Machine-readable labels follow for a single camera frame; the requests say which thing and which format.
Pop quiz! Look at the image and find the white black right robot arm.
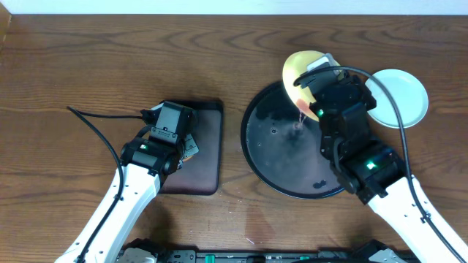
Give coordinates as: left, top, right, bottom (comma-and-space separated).
293, 66, 467, 262

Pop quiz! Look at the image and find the yellow plate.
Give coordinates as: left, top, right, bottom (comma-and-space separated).
282, 50, 325, 121

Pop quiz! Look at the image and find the black rectangular water tray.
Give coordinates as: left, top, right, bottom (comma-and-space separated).
160, 100, 224, 196

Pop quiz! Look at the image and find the light green plate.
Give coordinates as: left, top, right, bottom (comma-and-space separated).
366, 69, 429, 129

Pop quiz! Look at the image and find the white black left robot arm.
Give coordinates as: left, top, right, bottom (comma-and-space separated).
57, 102, 198, 262

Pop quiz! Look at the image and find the yellow green scrubbing sponge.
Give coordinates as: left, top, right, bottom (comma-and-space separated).
182, 156, 193, 162

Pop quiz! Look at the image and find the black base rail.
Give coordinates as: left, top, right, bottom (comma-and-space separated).
116, 239, 419, 263

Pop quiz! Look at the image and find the round black serving tray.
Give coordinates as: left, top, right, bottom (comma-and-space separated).
241, 81, 344, 199

